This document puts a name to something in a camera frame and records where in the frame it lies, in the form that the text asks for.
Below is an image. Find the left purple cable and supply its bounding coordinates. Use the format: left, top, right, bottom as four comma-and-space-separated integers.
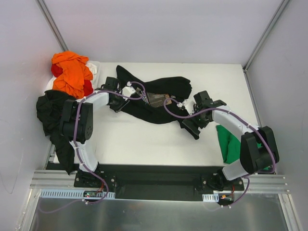
74, 81, 146, 205

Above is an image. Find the red t shirt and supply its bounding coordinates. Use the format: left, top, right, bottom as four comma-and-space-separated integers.
51, 64, 93, 99

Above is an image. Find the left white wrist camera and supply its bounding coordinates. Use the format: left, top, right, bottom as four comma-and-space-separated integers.
121, 82, 136, 99

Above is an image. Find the right aluminium frame post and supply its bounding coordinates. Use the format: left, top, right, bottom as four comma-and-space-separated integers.
243, 0, 292, 73

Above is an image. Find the black printed t shirt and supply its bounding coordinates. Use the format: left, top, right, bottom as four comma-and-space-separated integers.
116, 65, 192, 128

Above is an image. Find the green folded t shirt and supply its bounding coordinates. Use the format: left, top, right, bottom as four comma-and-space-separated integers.
216, 125, 272, 174

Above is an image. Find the aluminium rail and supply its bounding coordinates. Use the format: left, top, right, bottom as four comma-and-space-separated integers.
30, 159, 291, 194

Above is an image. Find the grey cable duct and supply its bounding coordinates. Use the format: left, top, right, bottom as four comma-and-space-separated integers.
40, 189, 116, 200
202, 193, 219, 203

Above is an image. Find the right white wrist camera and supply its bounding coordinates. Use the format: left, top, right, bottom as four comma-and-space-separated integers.
177, 99, 195, 116

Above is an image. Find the white plastic bin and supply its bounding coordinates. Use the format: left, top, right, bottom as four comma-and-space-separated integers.
44, 61, 99, 96

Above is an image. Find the left grey cable duct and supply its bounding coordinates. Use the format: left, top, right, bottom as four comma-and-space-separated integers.
40, 189, 116, 200

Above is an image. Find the aluminium frame post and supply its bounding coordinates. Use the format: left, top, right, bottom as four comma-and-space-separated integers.
243, 0, 292, 73
35, 0, 69, 51

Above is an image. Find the right grey cable duct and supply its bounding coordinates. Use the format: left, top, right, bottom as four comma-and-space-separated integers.
202, 193, 219, 203

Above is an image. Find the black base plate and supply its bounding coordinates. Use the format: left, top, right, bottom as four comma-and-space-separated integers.
69, 164, 252, 201

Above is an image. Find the left aluminium frame post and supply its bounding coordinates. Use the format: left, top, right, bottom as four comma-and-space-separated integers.
35, 0, 69, 51

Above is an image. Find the plain black t shirt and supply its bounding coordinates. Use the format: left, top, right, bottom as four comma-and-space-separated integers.
36, 90, 75, 174

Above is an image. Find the orange t shirt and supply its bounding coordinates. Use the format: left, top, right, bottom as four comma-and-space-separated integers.
51, 51, 93, 99

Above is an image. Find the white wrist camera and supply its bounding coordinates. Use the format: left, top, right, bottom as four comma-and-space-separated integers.
177, 99, 195, 116
121, 82, 136, 99

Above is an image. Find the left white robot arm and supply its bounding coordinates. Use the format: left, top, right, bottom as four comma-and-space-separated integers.
60, 77, 136, 187

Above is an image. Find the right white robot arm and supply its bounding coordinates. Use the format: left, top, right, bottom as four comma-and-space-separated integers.
177, 91, 280, 190

